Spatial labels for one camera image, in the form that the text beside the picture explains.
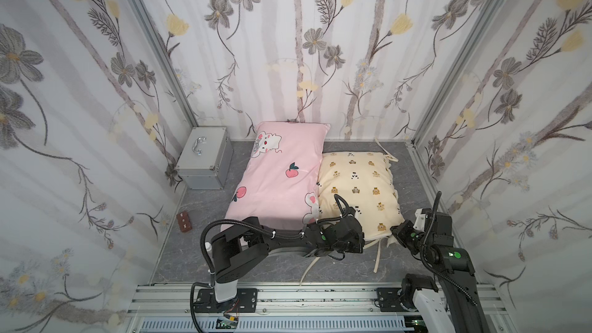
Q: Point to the cream bear print pillow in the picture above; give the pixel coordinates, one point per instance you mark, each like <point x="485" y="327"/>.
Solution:
<point x="365" y="181"/>

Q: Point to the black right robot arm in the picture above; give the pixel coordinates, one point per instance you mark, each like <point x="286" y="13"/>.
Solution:
<point x="448" y="299"/>

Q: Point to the small brown block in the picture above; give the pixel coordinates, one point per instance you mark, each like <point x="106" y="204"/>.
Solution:
<point x="184" y="222"/>

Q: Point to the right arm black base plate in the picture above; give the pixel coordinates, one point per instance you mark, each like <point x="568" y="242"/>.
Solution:
<point x="394" y="300"/>

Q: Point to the silver aluminium case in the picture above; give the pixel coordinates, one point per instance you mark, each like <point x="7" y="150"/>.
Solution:
<point x="206" y="158"/>

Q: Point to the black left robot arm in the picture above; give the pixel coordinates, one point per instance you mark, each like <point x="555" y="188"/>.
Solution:
<point x="232" y="248"/>

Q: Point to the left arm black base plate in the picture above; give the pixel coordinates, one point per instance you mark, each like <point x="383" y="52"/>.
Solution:
<point x="245" y="301"/>

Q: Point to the aluminium mounting rail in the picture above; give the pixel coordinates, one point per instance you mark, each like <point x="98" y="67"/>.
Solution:
<point x="315" y="307"/>

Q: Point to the pink cartoon pillowcase pillow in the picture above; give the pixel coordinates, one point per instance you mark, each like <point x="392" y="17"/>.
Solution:
<point x="279" y="185"/>

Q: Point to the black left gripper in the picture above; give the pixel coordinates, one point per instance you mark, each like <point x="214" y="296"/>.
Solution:
<point x="354" y="233"/>

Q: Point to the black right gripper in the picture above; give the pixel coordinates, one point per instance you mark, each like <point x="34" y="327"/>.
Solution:
<point x="404" y="234"/>

